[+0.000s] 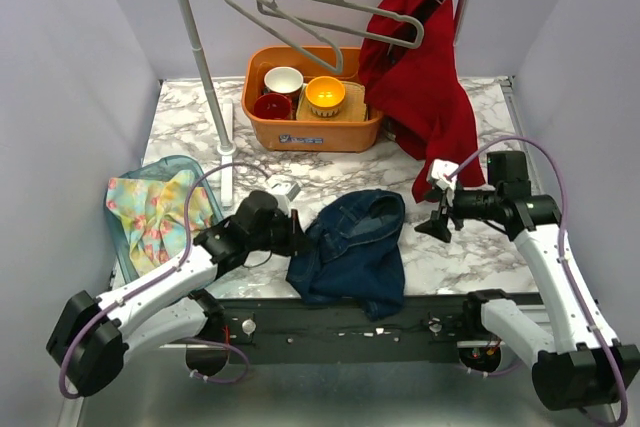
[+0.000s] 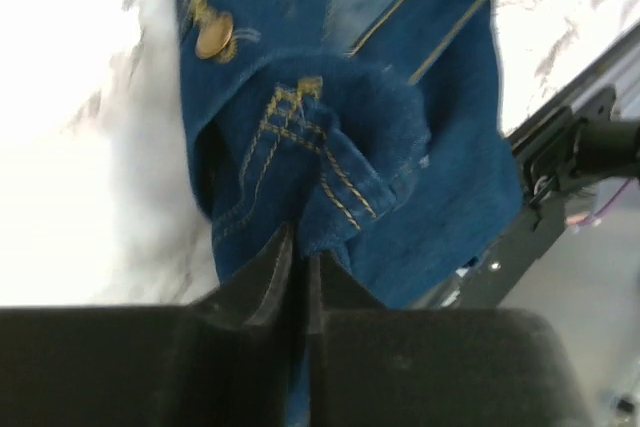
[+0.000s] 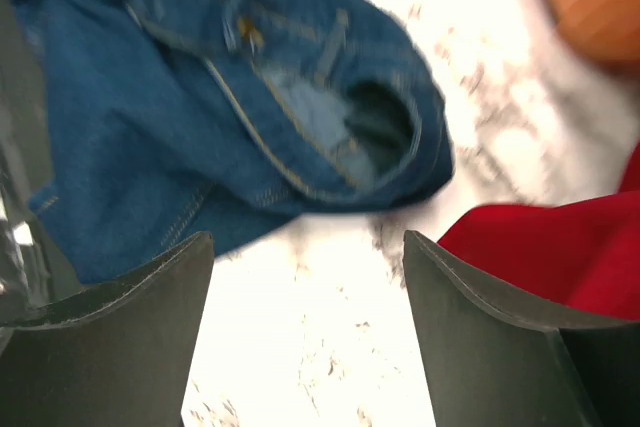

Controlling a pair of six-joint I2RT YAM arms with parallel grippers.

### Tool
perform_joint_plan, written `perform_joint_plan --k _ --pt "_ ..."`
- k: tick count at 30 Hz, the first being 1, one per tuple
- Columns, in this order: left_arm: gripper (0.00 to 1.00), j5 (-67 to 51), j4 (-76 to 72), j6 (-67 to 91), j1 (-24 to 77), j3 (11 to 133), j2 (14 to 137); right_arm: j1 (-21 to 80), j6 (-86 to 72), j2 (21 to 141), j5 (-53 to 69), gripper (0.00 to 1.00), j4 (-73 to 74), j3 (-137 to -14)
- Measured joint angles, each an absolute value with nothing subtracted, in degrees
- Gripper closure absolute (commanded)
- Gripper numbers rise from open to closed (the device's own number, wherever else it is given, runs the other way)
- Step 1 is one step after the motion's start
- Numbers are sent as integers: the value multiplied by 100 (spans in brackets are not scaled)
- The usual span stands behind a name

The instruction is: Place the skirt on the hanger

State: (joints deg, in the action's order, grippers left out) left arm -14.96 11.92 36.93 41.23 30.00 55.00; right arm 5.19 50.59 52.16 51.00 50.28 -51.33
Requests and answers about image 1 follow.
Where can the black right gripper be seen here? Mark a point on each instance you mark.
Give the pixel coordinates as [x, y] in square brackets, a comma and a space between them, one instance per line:
[437, 225]

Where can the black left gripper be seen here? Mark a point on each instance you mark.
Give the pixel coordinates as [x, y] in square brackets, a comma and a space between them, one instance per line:
[297, 240]

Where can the blue denim skirt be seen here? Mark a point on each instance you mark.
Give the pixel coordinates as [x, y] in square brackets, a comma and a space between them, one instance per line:
[355, 254]

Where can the red skirt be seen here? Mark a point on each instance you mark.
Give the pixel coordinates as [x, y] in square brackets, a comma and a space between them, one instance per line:
[418, 89]

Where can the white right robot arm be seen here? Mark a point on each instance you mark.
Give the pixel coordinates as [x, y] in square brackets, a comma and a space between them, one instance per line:
[579, 361]

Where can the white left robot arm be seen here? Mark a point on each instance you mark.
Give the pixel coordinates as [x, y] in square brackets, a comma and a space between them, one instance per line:
[94, 337]

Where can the grey hanger middle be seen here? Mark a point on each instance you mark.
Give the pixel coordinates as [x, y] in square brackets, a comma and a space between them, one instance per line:
[412, 43]

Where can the grey hanger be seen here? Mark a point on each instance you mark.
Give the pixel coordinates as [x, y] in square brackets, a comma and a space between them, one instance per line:
[335, 68]
[412, 43]

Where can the grey hanger left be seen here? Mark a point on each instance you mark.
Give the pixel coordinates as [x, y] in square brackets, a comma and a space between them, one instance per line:
[335, 68]

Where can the orange plastic basin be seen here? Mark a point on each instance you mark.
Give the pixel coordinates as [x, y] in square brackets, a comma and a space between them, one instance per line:
[329, 135]

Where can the beige square plate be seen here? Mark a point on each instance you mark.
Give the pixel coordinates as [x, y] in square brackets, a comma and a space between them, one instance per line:
[352, 109]

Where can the red cup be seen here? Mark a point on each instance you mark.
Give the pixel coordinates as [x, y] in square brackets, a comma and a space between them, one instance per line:
[273, 106]

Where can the floral cloth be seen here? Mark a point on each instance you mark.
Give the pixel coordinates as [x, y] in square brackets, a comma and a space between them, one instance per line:
[151, 213]

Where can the yellow bowl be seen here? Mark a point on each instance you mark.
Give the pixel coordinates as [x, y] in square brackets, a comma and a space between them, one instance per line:
[325, 95]

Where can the clear blue plastic bin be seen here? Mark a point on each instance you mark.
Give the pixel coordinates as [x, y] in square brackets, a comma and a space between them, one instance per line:
[162, 169]

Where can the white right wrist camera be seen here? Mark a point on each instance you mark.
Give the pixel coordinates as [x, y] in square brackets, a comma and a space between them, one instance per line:
[441, 174]

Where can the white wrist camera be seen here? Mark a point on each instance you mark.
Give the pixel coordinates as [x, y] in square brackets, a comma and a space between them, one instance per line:
[284, 190]
[441, 174]

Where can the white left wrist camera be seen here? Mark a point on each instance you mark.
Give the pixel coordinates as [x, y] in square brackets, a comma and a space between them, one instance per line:
[284, 190]

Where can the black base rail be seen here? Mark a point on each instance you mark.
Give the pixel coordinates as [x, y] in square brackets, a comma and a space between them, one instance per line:
[433, 328]

